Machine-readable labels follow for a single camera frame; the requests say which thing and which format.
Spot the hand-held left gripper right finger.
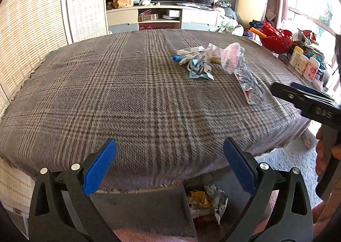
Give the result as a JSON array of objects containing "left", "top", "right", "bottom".
[{"left": 223, "top": 137, "right": 314, "bottom": 242}]

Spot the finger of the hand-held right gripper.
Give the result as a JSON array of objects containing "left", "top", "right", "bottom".
[
  {"left": 290, "top": 81, "right": 335, "bottom": 101},
  {"left": 270, "top": 81, "right": 337, "bottom": 108}
]

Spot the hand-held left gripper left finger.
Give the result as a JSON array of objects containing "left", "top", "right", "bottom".
[{"left": 29, "top": 138, "right": 121, "bottom": 242}]

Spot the gold wrapper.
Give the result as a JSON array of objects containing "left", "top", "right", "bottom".
[{"left": 189, "top": 190, "right": 214, "bottom": 209}]

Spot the person's right hand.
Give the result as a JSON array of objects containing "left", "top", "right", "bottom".
[{"left": 315, "top": 124, "right": 341, "bottom": 180}]

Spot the white pink bottle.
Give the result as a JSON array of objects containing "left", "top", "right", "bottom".
[{"left": 303, "top": 57, "right": 320, "bottom": 82}]

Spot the white cream bottle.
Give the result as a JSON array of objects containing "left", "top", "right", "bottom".
[{"left": 295, "top": 54, "right": 312, "bottom": 75}]

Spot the white bottle yellow cap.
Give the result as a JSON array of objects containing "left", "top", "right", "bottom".
[{"left": 289, "top": 46, "right": 304, "bottom": 68}]

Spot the clear plastic packet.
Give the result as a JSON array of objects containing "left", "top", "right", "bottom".
[{"left": 233, "top": 67, "right": 265, "bottom": 105}]

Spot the red gift bag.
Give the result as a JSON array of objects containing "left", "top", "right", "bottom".
[{"left": 301, "top": 29, "right": 319, "bottom": 46}]

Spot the red plastic basket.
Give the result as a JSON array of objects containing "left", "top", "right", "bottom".
[{"left": 259, "top": 21, "right": 293, "bottom": 53}]

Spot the orange stick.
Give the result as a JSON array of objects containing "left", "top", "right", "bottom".
[{"left": 249, "top": 27, "right": 267, "bottom": 38}]

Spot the pink white plastic bag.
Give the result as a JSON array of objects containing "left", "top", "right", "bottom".
[{"left": 206, "top": 42, "right": 246, "bottom": 75}]

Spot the grey plaid tablecloth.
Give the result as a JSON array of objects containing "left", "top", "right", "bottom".
[{"left": 0, "top": 29, "right": 312, "bottom": 194}]

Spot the large window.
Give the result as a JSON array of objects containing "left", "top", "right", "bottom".
[{"left": 287, "top": 0, "right": 341, "bottom": 72}]

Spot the pink fleece garment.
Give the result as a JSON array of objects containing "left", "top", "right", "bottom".
[{"left": 113, "top": 227, "right": 198, "bottom": 242}]

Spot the pile of grey clothes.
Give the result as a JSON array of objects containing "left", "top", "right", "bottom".
[{"left": 212, "top": 0, "right": 245, "bottom": 37}]

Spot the white crumpled paper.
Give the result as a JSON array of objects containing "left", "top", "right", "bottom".
[{"left": 177, "top": 46, "right": 206, "bottom": 66}]

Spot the white television cabinet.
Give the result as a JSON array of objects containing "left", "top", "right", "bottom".
[{"left": 106, "top": 4, "right": 222, "bottom": 34}]

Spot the bamboo folding screen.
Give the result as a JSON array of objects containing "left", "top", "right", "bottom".
[{"left": 0, "top": 0, "right": 109, "bottom": 234}]

